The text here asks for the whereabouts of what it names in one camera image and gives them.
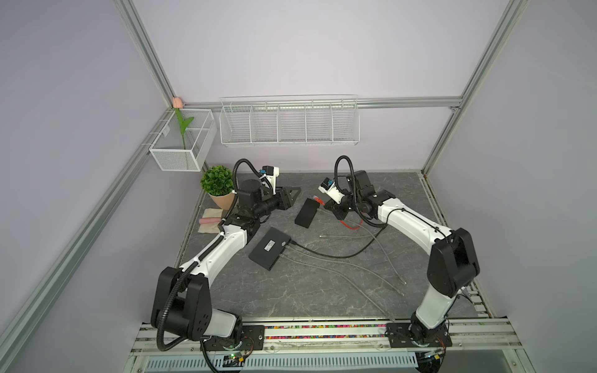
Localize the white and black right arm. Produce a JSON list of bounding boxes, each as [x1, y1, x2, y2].
[[319, 155, 480, 347]]

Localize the black ribbed network switch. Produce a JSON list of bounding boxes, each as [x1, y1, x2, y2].
[[295, 198, 320, 228]]

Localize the green plant in beige pot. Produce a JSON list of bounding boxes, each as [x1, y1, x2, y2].
[[201, 166, 235, 210]]

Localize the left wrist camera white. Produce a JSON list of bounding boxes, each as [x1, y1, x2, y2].
[[260, 166, 280, 194]]

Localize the black cable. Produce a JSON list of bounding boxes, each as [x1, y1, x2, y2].
[[288, 223, 388, 260]]

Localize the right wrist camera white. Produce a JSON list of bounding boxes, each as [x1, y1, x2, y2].
[[318, 177, 345, 205]]

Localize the pink tulip artificial flower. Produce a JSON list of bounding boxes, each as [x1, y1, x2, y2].
[[172, 97, 194, 150]]

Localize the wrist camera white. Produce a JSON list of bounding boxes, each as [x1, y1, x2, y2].
[[318, 177, 345, 205], [260, 166, 280, 194]]

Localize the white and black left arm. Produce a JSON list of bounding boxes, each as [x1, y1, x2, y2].
[[151, 166, 301, 351]]

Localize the red ethernet cable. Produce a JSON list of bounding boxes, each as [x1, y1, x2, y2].
[[313, 196, 365, 231]]

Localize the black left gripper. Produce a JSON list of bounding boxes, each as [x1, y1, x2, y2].
[[263, 188, 306, 214]]

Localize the white wire shelf wide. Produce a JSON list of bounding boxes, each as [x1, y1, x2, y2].
[[219, 95, 361, 147]]

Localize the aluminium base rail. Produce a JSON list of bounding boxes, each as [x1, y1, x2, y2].
[[124, 316, 534, 372]]

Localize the white wire basket small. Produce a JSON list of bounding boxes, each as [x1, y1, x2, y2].
[[149, 109, 218, 172]]

